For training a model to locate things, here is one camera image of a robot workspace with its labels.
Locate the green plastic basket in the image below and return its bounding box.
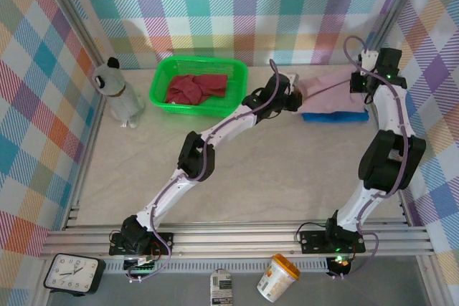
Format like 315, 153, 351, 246
148, 55, 250, 118

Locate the pink tank top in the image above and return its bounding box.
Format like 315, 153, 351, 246
292, 65, 366, 115

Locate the blue tank top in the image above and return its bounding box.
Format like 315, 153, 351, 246
300, 110, 370, 123

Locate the dark red tank top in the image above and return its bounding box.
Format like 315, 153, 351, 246
164, 73, 229, 106

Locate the grey plush toy dog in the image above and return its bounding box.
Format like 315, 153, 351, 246
92, 57, 146, 128

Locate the paper cup with orange lid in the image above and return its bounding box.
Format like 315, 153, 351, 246
256, 253, 301, 303

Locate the black and white carton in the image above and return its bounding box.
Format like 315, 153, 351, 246
209, 269, 234, 306

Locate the black alarm clock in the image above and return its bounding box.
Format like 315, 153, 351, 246
43, 253, 107, 297

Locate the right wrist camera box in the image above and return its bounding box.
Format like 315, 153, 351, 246
360, 50, 379, 70

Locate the aluminium frame post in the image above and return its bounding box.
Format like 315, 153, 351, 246
34, 0, 108, 69
369, 0, 430, 56

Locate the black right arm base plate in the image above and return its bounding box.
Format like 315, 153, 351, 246
299, 229, 366, 254

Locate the aluminium rail beam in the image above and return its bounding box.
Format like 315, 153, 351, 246
39, 225, 437, 260

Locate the grey slotted cable duct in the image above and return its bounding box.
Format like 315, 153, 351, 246
105, 257, 329, 273

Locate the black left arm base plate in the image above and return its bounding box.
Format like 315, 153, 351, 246
108, 231, 176, 257

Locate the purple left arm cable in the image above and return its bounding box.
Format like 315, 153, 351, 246
123, 59, 288, 285

